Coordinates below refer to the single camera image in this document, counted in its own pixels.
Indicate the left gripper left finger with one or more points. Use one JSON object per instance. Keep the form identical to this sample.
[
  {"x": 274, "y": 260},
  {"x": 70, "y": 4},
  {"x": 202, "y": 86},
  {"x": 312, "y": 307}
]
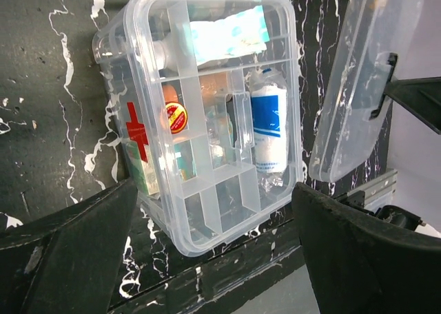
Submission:
[{"x": 68, "y": 261}]

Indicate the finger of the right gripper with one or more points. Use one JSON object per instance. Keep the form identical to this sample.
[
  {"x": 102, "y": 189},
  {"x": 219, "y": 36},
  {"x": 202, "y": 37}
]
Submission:
[{"x": 420, "y": 97}]

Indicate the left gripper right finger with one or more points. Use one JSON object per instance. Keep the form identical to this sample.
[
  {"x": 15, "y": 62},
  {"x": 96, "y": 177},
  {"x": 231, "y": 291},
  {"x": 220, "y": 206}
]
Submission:
[{"x": 360, "y": 264}]

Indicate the clear kit lid black handle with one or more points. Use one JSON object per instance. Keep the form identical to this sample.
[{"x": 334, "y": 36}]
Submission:
[{"x": 375, "y": 37}]

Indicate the small green medicine box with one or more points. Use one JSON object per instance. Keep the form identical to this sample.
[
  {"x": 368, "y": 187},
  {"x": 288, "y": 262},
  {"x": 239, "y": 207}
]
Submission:
[{"x": 142, "y": 172}]

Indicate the white blue cylinder bottle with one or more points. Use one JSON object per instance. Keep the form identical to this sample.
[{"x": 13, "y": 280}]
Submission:
[{"x": 268, "y": 94}]

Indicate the small orange red cap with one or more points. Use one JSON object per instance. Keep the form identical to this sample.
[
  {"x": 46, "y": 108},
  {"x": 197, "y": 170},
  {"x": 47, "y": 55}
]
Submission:
[{"x": 177, "y": 117}]

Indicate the white green sachet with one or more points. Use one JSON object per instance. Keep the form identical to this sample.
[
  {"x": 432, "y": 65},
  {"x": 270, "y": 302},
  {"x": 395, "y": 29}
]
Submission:
[{"x": 237, "y": 35}]

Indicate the clear plastic tray insert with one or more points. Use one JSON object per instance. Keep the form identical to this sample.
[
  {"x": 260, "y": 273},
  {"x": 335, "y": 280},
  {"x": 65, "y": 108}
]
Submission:
[{"x": 224, "y": 138}]

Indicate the brown medicine bottle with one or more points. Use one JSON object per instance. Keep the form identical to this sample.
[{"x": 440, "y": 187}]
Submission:
[{"x": 213, "y": 84}]

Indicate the clear plastic medicine kit box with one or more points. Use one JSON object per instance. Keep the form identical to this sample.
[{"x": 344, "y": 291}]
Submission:
[{"x": 117, "y": 86}]

